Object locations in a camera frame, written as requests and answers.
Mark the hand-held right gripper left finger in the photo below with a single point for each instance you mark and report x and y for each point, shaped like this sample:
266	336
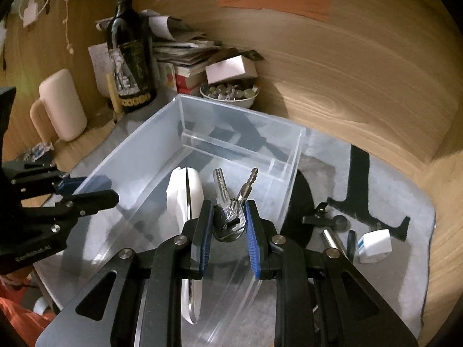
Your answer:
205	240

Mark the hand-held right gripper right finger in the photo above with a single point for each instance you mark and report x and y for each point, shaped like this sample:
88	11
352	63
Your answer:
252	244

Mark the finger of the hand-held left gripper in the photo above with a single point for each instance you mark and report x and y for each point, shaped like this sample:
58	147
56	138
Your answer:
85	183
94	199

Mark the silver bunch of keys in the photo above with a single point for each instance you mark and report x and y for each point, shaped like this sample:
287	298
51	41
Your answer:
221	188

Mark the clear plastic storage box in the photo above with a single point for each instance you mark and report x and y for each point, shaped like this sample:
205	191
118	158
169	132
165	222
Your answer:
235	126

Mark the white pizza cutter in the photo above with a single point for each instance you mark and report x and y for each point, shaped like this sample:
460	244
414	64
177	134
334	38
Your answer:
195	188

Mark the black binder clip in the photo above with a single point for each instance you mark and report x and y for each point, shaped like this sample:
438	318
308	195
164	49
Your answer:
314	217

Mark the orange cloth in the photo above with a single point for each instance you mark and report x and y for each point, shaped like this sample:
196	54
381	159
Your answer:
18	314

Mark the silver metal cylinder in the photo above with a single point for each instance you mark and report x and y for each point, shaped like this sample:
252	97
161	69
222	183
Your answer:
332	240

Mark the round coin cell battery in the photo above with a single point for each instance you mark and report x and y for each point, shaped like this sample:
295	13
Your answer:
340	223

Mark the yellow pencil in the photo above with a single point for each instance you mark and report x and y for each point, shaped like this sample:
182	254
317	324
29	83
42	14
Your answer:
113	94

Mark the small dark flat stick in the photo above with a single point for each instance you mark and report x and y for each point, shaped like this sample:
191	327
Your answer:
351	245

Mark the white paper note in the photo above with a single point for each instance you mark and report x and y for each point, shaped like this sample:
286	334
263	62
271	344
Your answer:
98	63

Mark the white eraser blue label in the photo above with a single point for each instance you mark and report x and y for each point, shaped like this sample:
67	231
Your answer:
376	247

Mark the grey mat with black pattern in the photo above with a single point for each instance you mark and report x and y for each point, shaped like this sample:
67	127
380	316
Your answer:
383	195

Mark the white bowl of small trinkets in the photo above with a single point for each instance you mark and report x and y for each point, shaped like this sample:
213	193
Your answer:
231	97

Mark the dark wine bottle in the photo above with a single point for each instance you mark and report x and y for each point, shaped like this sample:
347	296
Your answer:
128	36

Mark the stack of books and papers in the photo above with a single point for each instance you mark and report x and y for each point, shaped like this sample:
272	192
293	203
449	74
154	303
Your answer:
184	48

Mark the small white cardboard box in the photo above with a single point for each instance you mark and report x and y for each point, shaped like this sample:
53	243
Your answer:
229	67

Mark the white hanging tag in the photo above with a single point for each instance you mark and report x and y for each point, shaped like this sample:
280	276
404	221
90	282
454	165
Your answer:
32	12

